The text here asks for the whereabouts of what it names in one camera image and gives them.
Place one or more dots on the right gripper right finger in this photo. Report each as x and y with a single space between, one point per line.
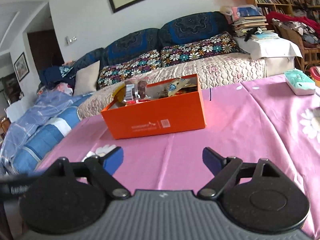
225 171

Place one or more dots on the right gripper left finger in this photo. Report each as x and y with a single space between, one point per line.
101 171

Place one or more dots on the right floral cushion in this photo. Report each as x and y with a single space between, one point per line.
219 44

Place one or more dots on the clear bag dried dates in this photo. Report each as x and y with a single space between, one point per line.
135 90

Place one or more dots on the beige quilted sofa cover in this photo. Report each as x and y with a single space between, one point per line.
213 71

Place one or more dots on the small framed picture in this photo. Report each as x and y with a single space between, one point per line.
21 67

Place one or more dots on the yellow snack bag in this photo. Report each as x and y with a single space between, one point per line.
119 93

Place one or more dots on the blue striped blanket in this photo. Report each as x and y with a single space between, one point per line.
39 130

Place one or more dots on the floral cushion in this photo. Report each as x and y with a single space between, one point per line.
219 44
110 75

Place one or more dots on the beige nut snack packet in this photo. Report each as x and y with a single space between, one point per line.
176 85

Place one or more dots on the left floral cushion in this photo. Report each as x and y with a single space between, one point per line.
110 75

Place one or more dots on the stack of books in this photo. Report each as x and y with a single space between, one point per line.
250 23

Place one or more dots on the green tissue pack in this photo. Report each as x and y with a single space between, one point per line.
300 83

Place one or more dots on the blue patterned sofa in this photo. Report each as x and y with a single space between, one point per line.
186 29

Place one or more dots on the pink floral tablecloth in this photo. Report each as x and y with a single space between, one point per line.
250 120

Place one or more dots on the orange cardboard shoe box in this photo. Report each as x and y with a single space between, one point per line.
179 113

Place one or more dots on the wicker chair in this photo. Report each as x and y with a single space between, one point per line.
305 38

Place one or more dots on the white draped side table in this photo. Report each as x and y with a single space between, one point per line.
279 54

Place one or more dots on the beige plain pillow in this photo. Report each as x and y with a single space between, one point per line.
86 79

